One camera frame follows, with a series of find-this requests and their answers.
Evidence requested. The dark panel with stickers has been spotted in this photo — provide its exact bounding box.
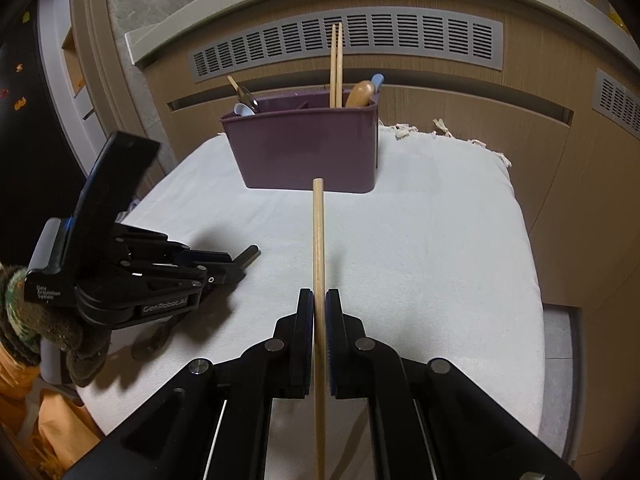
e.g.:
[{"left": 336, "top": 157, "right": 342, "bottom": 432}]
[{"left": 0, "top": 7, "right": 87, "bottom": 263}]

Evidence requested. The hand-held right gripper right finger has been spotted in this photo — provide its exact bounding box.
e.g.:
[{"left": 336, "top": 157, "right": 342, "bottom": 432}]
[{"left": 325, "top": 287, "right": 582, "bottom": 480}]

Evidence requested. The white cloth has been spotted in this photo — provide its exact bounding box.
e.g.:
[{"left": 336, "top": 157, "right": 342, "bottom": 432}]
[{"left": 75, "top": 121, "right": 547, "bottom": 480}]

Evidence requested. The purple utensil holder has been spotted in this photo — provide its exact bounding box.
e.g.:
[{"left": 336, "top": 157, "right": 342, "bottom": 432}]
[{"left": 221, "top": 91, "right": 380, "bottom": 195}]

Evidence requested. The short grey vent grille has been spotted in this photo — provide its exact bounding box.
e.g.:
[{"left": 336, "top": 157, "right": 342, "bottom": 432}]
[{"left": 592, "top": 68, "right": 640, "bottom": 140}]

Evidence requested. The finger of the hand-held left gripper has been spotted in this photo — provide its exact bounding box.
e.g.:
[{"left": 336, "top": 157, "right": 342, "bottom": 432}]
[
  {"left": 116, "top": 224, "right": 236, "bottom": 273},
  {"left": 131, "top": 260, "right": 249, "bottom": 292}
]

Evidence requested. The long grey vent grille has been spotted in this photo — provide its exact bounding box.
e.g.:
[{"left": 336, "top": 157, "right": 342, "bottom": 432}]
[{"left": 188, "top": 9, "right": 504, "bottom": 84}]

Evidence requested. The person's left forearm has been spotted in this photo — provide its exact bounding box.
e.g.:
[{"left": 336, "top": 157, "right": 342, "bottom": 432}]
[{"left": 0, "top": 342, "right": 42, "bottom": 400}]

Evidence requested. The person's left hand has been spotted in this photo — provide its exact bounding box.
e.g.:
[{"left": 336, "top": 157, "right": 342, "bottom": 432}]
[{"left": 0, "top": 262, "right": 112, "bottom": 388}]

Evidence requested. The person's orange garment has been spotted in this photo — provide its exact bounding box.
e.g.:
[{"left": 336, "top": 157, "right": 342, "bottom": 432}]
[{"left": 0, "top": 389, "right": 104, "bottom": 480}]

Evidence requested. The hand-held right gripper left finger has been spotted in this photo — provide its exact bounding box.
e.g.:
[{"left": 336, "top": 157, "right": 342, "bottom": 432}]
[{"left": 62, "top": 287, "right": 316, "bottom": 480}]

